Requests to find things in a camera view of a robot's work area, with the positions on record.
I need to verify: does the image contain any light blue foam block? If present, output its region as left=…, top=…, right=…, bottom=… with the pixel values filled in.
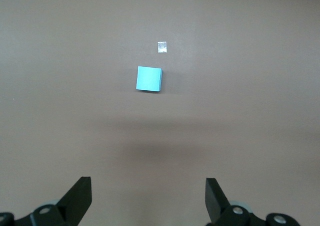
left=135, top=66, right=163, bottom=93

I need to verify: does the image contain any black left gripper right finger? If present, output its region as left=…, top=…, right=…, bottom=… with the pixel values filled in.
left=205, top=178, right=300, bottom=226

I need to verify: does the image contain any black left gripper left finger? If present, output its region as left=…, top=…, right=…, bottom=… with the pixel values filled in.
left=0, top=176, right=93, bottom=226

